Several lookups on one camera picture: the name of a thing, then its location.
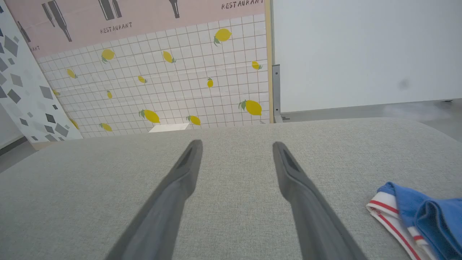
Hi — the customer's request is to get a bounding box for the lemon print partition panel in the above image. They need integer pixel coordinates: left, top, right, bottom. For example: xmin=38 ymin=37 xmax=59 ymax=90
xmin=4 ymin=0 xmax=275 ymax=140

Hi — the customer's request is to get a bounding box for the terrazzo print panel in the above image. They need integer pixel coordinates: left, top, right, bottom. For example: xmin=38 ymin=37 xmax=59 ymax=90
xmin=0 ymin=3 xmax=84 ymax=151

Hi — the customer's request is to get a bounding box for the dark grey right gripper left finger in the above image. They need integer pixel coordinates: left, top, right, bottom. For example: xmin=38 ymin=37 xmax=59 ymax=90
xmin=105 ymin=139 xmax=204 ymax=260

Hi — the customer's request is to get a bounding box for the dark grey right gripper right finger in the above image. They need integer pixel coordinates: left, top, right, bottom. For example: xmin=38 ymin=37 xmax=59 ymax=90
xmin=272 ymin=141 xmax=369 ymax=260

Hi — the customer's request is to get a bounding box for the blue and white sports jersey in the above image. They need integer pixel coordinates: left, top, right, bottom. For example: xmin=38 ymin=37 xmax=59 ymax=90
xmin=366 ymin=182 xmax=462 ymax=260

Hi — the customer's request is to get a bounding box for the grey metal panel support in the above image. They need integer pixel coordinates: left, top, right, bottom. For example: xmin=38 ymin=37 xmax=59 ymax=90
xmin=272 ymin=64 xmax=290 ymax=124

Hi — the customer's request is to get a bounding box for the white box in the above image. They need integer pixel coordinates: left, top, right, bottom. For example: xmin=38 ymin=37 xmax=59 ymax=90
xmin=148 ymin=123 xmax=190 ymax=133

